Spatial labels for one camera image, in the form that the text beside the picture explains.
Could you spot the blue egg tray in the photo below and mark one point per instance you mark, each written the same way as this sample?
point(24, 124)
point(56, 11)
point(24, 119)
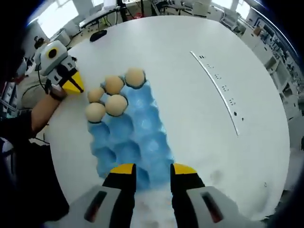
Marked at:
point(142, 123)

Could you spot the row of white desks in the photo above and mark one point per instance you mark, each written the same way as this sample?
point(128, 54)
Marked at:
point(259, 45)

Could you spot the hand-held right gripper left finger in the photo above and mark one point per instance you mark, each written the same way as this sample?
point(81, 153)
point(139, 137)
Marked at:
point(111, 202)

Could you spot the brown cardboard box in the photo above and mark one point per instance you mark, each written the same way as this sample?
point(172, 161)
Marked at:
point(257, 31)

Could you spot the black oval case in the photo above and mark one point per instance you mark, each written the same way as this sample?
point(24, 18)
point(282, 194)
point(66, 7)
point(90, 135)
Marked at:
point(98, 36)

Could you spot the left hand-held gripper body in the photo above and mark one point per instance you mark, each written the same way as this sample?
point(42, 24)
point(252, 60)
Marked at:
point(59, 47)

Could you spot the clear plastic strip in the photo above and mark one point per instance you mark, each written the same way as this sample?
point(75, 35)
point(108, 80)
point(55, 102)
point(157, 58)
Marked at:
point(224, 89)

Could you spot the black stand pole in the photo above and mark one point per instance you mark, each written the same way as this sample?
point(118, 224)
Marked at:
point(124, 12)

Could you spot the dark wristband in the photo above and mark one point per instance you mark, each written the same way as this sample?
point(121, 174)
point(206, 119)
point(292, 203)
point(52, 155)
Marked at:
point(58, 96)

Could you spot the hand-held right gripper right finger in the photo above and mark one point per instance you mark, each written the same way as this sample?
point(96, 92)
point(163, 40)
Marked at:
point(197, 202)

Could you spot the white table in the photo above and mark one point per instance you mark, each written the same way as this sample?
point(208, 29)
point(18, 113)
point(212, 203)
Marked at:
point(178, 107)

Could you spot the person's left hand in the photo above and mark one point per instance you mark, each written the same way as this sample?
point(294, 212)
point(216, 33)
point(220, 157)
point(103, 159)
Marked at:
point(57, 89)

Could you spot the clear plastic egg carton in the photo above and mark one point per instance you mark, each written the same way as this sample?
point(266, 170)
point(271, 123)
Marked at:
point(225, 190)

